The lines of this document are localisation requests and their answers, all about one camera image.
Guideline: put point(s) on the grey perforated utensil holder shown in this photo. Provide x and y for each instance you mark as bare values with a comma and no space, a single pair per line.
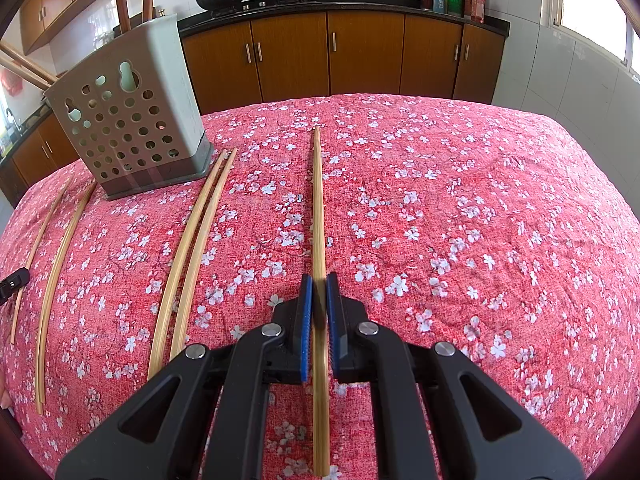
130,112

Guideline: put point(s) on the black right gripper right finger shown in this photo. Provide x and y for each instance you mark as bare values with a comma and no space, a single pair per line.
436,414

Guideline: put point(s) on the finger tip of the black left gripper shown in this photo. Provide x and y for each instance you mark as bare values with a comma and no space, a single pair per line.
13,283

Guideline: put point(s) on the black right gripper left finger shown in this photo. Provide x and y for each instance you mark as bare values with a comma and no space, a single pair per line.
203,414

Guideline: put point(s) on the pink floral tablecloth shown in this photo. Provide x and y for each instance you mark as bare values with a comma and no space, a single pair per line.
487,227

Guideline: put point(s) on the red plastic bag on wall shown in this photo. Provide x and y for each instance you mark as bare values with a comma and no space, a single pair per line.
12,84

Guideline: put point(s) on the brown lower kitchen cabinets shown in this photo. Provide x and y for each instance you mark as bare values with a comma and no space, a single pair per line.
334,51

